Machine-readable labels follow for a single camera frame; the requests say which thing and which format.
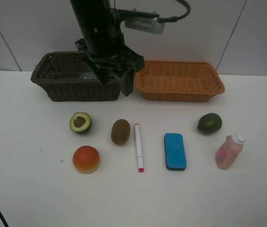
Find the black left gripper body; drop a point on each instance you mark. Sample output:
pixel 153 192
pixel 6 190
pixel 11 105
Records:
pixel 124 59

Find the white marker pink cap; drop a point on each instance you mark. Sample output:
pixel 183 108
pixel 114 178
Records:
pixel 139 152

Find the dark green lime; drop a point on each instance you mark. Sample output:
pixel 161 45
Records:
pixel 209 123

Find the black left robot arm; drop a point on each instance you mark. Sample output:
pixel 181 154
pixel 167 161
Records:
pixel 105 51

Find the orange wicker basket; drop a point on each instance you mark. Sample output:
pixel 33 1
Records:
pixel 185 81

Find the pink bottle white cap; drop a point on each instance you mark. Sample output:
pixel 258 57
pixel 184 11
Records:
pixel 229 151

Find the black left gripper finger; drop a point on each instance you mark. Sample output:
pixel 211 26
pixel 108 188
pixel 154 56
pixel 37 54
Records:
pixel 125 79
pixel 102 74

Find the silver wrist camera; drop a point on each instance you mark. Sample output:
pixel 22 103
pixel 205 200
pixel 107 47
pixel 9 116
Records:
pixel 149 25

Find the blue whiteboard eraser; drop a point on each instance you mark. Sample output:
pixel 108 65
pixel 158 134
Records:
pixel 175 158

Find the brown kiwi fruit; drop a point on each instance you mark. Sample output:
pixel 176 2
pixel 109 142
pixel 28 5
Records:
pixel 120 132

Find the dark brown wicker basket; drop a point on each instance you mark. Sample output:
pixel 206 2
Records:
pixel 58 75

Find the black box in basket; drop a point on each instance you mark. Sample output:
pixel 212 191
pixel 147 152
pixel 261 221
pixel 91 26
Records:
pixel 87 76

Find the orange red round fruit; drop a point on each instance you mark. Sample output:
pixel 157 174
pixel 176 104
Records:
pixel 86 159

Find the halved avocado with pit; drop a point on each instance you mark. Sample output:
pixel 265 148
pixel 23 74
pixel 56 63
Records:
pixel 80 123

